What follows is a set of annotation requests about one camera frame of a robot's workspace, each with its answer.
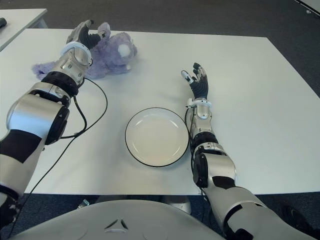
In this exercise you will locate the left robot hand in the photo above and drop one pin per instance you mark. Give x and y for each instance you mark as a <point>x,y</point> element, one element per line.
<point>85,36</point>

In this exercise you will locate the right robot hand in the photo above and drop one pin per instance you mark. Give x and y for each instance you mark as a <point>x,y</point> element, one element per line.
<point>200,87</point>

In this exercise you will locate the purple plush doll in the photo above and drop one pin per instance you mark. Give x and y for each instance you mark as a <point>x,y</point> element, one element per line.
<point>117,57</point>

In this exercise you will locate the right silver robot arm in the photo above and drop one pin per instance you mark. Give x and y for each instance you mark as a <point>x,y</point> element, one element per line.
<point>222,167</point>

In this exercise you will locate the silver rounded robot base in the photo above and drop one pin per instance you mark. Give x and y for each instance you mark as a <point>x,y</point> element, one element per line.
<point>177,202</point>

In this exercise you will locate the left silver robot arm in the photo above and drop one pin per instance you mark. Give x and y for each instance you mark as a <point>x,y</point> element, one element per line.
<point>35,117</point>

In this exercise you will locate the white plate with black rim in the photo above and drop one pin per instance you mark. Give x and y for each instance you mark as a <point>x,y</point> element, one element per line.
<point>157,137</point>

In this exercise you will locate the white side table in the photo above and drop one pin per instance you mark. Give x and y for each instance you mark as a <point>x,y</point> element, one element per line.
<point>23,20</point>

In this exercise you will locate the silver robot torso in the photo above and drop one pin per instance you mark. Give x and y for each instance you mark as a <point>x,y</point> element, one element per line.
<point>125,220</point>

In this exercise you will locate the black shoe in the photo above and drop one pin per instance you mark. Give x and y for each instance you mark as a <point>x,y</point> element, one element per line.
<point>297,215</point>

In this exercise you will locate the metal table clamp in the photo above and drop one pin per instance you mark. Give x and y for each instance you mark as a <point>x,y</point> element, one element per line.
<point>83,203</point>

